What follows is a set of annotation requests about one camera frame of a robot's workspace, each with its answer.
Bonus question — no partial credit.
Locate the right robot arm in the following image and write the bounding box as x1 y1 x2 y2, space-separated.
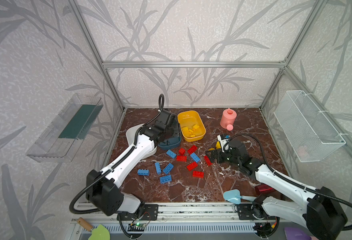
206 135 352 240

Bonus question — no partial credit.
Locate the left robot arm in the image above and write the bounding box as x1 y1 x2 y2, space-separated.
69 94 176 218

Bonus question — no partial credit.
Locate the teal plastic bin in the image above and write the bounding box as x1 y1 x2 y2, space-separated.
158 137 182 151

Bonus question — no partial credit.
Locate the yellow plastic bin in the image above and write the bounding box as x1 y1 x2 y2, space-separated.
178 110 206 142

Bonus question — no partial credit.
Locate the blue lego brick upper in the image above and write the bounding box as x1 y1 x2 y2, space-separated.
166 150 177 159

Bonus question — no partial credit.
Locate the small red lego brick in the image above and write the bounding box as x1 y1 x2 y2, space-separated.
179 148 186 156

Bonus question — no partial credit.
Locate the pink toy watering can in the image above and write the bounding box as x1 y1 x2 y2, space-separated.
220 108 237 131

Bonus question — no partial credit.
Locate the red lego brick top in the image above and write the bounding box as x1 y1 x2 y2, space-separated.
188 145 197 155

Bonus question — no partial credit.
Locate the white plastic bin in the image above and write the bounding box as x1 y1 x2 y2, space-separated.
126 124 157 160

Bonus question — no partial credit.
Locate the blue lego brick centre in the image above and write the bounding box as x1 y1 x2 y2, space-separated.
190 153 201 163

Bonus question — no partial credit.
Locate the blue lego brick diagonal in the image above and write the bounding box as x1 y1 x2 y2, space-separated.
163 163 174 175

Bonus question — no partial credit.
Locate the red lego brick bottom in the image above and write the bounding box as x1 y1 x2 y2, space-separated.
193 171 204 179

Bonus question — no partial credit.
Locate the light blue toy shovel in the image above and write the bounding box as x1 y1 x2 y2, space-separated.
223 189 256 205

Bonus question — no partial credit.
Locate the blue lego brick upright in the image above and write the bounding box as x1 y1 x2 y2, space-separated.
155 163 162 175

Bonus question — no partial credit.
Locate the blue lego brick left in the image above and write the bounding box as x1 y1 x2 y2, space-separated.
137 169 150 176

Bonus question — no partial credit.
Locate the blue lego brick bottom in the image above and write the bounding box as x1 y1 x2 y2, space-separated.
160 175 172 184

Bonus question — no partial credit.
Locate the purple toy object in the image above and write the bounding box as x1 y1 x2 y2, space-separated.
284 227 312 240

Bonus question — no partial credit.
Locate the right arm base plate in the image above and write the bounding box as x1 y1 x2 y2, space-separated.
234 203 276 222

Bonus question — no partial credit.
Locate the white wire basket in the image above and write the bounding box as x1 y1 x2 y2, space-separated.
274 90 346 163

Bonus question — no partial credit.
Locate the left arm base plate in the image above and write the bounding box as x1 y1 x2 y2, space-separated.
136 204 159 221

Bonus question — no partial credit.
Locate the aluminium front rail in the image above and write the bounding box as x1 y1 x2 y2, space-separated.
72 200 307 227

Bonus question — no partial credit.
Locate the clear acrylic wall shelf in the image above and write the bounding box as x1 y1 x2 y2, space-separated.
26 94 104 163

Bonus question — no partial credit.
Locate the green toy spatula wooden handle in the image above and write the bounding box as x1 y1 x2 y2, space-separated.
77 218 111 240

